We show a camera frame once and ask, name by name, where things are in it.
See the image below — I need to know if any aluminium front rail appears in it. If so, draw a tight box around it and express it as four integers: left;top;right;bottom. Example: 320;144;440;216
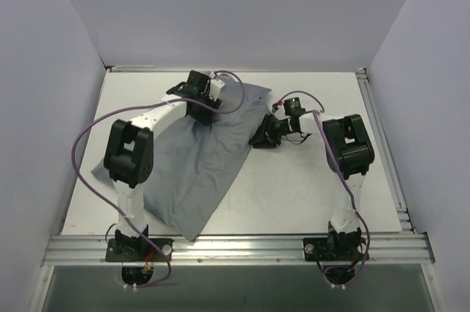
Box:
43;233;434;266

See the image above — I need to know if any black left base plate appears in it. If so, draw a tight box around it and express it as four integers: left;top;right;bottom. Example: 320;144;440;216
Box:
104;238;173;263

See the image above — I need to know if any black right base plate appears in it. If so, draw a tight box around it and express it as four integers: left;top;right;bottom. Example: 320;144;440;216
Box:
303;237;369;263

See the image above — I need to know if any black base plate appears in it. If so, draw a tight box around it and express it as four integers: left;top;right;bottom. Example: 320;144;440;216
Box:
104;238;173;263
303;237;369;263

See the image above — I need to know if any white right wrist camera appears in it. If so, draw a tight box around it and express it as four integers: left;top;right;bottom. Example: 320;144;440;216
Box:
278;117;291;128

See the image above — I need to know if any aluminium right side rail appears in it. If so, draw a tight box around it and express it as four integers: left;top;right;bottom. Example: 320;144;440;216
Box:
355;68;418;234

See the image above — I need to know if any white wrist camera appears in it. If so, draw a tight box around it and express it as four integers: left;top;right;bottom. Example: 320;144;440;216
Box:
278;117;291;128
209;74;225;100

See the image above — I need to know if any aluminium rail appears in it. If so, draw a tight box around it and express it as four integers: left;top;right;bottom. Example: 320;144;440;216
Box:
355;68;418;234
43;233;434;266

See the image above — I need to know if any grey pillowcase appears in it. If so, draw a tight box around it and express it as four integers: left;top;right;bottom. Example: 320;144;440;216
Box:
90;72;273;243

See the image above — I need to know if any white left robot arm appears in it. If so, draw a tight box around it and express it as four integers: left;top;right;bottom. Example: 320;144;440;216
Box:
104;70;225;261

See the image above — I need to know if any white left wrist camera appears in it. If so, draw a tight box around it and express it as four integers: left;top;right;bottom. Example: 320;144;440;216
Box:
209;74;225;100

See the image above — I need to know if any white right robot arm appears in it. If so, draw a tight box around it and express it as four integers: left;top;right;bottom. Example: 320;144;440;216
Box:
249;97;375;260

